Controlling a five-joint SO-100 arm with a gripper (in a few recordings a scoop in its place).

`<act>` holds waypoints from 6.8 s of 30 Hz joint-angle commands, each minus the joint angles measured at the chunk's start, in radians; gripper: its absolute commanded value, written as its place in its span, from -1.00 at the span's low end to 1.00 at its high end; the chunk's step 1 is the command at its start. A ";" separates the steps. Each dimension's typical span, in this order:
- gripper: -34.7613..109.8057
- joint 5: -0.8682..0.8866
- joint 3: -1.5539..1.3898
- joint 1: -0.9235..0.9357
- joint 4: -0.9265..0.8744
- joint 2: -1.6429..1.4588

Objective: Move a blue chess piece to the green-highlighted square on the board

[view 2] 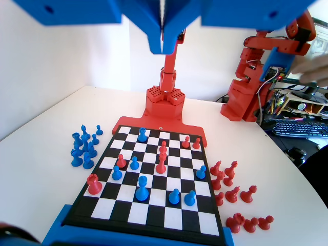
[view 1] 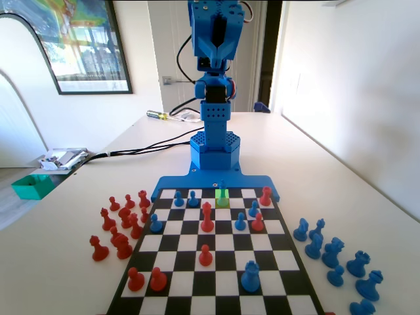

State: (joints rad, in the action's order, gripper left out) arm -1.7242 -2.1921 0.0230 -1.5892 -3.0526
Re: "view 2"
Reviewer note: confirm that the wooden desk organizer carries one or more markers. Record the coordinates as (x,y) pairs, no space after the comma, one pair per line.
(292,98)

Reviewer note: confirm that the blue chess king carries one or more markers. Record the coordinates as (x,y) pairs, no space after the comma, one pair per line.
(141,191)

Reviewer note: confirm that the black computer mouse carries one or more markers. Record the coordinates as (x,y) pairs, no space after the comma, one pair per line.
(296,153)

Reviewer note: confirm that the black computer monitor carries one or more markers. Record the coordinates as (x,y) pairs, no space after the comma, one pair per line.
(311,93)

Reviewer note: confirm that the blue chess pawn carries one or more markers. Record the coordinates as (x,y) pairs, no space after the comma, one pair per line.
(99,130)
(95,140)
(189,199)
(116,174)
(201,173)
(174,197)
(134,164)

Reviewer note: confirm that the blue base plate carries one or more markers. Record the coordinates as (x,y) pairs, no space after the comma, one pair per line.
(77,238)

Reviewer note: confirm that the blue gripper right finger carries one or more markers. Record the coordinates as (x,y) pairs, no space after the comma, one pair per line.
(176,18)

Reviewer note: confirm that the person's hand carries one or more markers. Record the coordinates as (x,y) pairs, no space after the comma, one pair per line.
(315,70)

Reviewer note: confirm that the dark rounded object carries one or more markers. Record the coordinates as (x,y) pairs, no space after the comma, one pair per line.
(15,238)

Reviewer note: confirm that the red chess rook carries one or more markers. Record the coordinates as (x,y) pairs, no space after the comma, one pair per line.
(235,224)
(93,185)

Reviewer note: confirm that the blue electronics box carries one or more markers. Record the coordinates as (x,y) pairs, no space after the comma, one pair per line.
(275,60)

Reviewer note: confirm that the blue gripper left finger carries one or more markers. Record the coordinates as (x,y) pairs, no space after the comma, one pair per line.
(143,20)

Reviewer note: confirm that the red chess king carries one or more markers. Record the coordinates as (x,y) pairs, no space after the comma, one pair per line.
(160,166)

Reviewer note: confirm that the blue chess rook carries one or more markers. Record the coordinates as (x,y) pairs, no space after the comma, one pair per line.
(142,135)
(76,140)

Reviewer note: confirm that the black computer keyboard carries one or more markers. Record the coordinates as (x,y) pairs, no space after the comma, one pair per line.
(299,129)

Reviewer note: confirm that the red robot arm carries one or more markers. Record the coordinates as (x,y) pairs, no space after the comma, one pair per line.
(164,107)

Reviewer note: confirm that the black and white chessboard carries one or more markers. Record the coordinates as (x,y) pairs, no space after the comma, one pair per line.
(153,212)

